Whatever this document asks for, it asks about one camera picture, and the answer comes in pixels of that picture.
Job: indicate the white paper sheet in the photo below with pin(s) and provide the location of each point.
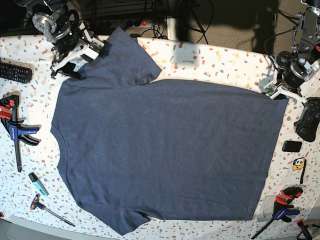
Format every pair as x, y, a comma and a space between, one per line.
311, 88

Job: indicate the red black clamp corner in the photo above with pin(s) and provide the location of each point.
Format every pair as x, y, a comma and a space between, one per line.
304, 230

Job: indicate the black game controller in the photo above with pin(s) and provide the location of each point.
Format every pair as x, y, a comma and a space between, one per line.
306, 126

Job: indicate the black TV remote control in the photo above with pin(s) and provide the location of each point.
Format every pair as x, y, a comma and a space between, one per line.
15, 73

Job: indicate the blue grey T-shirt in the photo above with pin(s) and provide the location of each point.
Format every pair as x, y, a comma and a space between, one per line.
134, 147

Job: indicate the small black rectangular case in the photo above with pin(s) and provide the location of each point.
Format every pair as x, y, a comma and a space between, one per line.
292, 146

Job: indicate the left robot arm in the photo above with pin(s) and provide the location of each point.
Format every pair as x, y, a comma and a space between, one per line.
292, 69

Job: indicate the white table leg post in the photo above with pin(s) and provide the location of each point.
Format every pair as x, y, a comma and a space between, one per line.
171, 23

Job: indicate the blue bar clamp right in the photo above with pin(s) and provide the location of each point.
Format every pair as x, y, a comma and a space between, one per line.
283, 207

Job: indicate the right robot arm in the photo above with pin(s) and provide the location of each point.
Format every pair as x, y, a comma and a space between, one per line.
52, 18

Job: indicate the blue black bar clamp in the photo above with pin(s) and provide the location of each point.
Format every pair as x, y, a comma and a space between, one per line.
9, 118

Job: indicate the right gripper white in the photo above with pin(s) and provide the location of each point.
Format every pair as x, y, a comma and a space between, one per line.
78, 42

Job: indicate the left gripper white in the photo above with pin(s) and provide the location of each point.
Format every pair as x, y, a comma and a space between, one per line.
285, 86

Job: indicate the orange blue T-handle screwdriver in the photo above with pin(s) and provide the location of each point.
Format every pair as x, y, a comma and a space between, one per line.
36, 204

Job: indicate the light blue highlighter pen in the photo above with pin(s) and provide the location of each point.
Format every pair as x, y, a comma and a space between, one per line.
38, 184

